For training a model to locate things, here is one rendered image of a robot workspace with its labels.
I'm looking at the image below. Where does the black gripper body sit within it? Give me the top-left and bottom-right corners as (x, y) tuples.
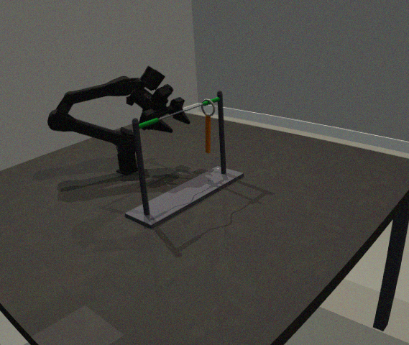
(139, 94), (184, 124)

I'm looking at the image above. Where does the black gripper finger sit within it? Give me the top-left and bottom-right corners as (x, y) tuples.
(148, 113), (173, 133)
(173, 102), (190, 124)

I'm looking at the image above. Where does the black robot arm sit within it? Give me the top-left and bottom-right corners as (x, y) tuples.
(47, 66), (173, 175)

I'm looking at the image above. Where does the orange bar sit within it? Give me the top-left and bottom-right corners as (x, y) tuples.
(201, 99), (215, 153)

